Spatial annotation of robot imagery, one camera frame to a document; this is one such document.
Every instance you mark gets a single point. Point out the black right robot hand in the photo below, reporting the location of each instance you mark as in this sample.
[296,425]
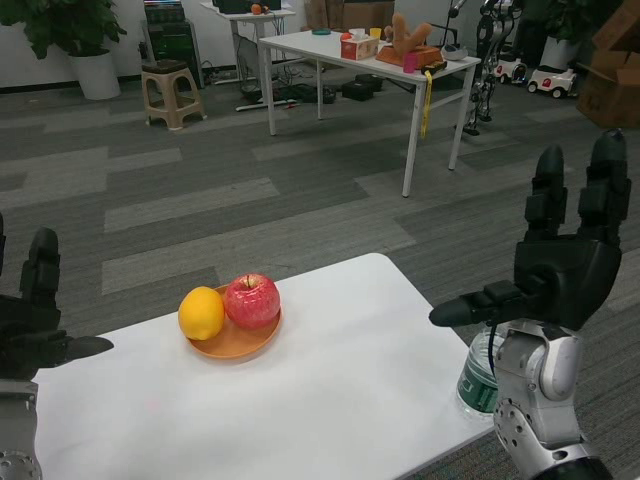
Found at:
[570,280]

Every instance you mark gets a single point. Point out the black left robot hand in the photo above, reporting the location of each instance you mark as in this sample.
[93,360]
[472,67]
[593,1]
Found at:
[25,330]

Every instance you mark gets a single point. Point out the clear water bottle green label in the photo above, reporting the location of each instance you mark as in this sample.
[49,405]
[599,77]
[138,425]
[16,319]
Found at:
[475,390]

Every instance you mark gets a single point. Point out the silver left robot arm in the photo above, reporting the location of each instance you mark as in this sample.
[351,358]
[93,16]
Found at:
[15,425]

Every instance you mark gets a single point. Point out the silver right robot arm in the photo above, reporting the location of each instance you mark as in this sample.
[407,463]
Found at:
[550,370]

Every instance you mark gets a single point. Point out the yellow lemon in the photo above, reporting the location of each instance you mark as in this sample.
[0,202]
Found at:
[201,312]

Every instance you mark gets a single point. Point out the white toy car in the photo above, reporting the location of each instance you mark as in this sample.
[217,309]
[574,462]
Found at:
[552,82]
[510,71]

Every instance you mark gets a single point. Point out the plain brown cardboard box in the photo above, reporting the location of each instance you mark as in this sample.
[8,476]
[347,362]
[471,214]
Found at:
[610,75]

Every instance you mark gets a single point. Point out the orange plastic plate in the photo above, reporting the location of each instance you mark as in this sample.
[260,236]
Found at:
[235,345]

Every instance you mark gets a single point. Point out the white plant pot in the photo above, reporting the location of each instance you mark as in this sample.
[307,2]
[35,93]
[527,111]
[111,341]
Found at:
[559,52]
[95,75]

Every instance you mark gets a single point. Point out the red apple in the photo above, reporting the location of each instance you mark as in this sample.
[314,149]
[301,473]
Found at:
[251,302]

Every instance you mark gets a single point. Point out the yellow tape measure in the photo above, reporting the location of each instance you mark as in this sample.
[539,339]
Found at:
[434,66]

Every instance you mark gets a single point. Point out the silver black humanoid robot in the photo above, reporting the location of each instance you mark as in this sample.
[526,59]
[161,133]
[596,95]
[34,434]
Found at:
[487,40]

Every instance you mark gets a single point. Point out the white grey device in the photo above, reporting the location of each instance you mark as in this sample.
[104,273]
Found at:
[455,53]

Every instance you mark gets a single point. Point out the flat orange box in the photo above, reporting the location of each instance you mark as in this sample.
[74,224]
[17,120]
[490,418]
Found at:
[425,54]

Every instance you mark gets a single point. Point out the pink cup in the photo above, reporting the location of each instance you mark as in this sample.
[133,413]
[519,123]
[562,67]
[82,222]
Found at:
[410,64]

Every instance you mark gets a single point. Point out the black floor box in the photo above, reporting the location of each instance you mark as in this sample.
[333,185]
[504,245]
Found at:
[372,80]
[357,91]

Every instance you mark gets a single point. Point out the brown plush toy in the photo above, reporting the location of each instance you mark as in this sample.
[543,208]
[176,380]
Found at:
[400,37]

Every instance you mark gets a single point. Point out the beige plastic stool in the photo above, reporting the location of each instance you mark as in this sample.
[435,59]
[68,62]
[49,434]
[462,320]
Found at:
[170,67]

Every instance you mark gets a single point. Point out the large green leafy plant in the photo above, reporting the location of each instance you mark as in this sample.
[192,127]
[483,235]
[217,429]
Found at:
[65,25]

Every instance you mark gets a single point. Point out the orange tissue box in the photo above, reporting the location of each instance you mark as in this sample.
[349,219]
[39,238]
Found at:
[359,49]

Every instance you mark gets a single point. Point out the yellow cup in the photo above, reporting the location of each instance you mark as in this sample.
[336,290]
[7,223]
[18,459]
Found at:
[375,33]

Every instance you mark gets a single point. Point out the black computer tower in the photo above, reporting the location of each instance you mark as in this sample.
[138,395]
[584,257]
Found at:
[172,47]

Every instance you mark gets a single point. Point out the white cup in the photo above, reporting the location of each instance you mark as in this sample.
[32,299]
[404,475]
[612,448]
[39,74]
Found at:
[357,34]

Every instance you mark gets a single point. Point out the cardboard box with green flap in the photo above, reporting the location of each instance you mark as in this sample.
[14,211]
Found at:
[367,9]

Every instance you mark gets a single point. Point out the black equipment stack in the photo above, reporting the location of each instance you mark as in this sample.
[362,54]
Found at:
[165,11]

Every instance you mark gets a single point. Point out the long white table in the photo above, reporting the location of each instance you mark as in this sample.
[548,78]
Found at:
[300,45]

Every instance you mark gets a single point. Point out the brown paper bags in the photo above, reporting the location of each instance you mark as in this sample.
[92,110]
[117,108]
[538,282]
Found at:
[322,7]

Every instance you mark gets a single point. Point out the white standing desk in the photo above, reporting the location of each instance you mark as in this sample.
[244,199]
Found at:
[240,15]

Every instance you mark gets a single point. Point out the large black case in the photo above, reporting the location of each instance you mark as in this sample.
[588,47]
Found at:
[232,6]

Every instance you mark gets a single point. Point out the small orange fruit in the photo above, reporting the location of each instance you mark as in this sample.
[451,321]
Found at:
[256,8]

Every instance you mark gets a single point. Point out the small black case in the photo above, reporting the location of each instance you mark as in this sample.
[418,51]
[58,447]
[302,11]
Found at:
[271,4]

